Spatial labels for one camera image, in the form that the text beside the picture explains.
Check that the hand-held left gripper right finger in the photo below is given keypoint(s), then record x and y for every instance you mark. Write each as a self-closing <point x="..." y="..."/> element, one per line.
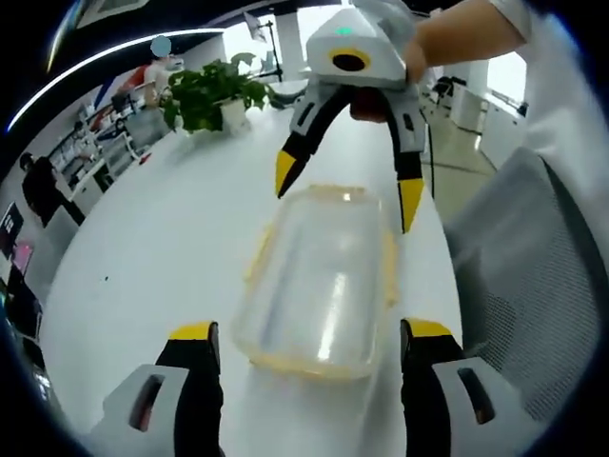
<point x="423" y="395"/>

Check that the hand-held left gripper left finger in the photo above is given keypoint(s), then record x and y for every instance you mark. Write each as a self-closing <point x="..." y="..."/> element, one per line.
<point x="195" y="395"/>

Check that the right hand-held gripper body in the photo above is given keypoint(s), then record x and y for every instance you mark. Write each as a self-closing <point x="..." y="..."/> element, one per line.
<point x="366" y="47"/>

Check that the clear box with yellow buckles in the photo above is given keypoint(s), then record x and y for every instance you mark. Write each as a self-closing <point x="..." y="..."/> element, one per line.
<point x="323" y="285"/>

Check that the person's right hand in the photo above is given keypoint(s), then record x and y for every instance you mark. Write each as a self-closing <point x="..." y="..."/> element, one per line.
<point x="416" y="57"/>

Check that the white plant pot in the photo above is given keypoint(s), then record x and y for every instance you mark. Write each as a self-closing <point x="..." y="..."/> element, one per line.
<point x="233" y="115"/>

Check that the black tripod stand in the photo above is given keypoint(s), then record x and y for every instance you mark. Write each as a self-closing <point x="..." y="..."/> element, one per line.
<point x="271" y="47"/>

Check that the green potted plant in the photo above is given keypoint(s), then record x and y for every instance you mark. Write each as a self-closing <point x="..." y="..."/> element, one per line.
<point x="204" y="95"/>

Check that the small red object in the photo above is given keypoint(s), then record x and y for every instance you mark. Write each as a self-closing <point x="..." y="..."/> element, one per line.
<point x="144" y="158"/>

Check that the grey mesh office chair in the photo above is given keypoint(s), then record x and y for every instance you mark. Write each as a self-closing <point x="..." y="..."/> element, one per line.
<point x="533" y="266"/>

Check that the long ceiling light strip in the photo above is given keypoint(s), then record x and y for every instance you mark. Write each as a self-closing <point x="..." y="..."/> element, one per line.
<point x="95" y="62"/>

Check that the dark monitor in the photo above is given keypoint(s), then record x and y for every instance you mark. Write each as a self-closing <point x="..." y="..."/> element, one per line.
<point x="14" y="238"/>

